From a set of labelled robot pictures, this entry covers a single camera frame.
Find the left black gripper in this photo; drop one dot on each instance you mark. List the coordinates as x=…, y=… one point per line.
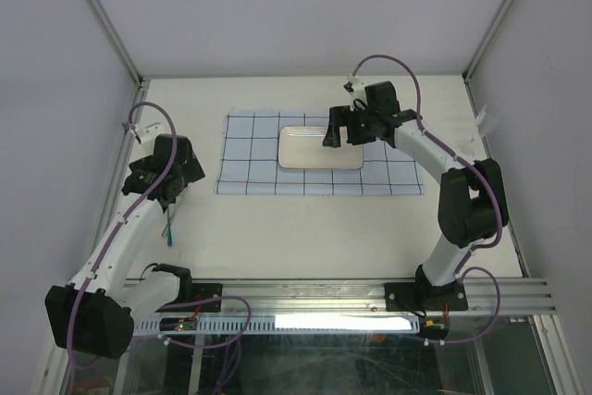
x=191, y=169

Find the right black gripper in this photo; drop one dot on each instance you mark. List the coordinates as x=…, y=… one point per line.
x=340, y=117

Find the white rectangular plate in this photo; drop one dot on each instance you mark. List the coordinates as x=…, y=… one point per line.
x=301, y=147

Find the blue checkered cloth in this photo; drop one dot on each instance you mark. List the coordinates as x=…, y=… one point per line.
x=249, y=161

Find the spoon with blue handle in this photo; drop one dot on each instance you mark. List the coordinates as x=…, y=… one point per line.
x=169, y=233

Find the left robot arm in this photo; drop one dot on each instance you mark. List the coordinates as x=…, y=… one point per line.
x=94, y=313

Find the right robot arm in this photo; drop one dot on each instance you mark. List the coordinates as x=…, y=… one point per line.
x=472, y=207

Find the silver fork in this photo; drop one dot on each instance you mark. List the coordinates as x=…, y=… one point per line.
x=174, y=208

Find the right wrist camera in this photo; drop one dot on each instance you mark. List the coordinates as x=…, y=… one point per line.
x=356, y=89

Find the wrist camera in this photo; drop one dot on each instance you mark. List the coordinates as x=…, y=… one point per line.
x=356, y=89
x=146, y=135

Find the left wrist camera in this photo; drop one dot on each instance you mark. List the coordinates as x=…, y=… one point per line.
x=146, y=135

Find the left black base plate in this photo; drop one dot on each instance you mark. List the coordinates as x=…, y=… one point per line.
x=199, y=291

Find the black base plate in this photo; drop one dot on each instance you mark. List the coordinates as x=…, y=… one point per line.
x=199, y=291
x=413, y=297

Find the white slotted cable duct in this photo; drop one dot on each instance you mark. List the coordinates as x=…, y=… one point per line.
x=278, y=324

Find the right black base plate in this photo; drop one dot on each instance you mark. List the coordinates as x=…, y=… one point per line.
x=413, y=297

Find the left aluminium frame post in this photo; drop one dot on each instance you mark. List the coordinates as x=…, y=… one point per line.
x=112, y=36

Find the aluminium frame post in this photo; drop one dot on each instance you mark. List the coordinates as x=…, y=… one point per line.
x=492, y=29
x=112, y=36

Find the right aluminium frame post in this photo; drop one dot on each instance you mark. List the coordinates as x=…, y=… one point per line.
x=492, y=29

